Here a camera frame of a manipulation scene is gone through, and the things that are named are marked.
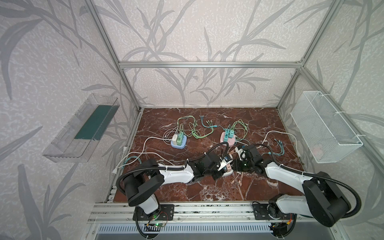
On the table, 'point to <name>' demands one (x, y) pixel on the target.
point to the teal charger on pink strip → (231, 134)
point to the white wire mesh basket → (328, 136)
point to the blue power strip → (183, 144)
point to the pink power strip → (231, 141)
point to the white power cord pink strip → (283, 132)
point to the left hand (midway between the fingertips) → (226, 163)
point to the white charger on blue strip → (174, 139)
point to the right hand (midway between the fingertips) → (230, 161)
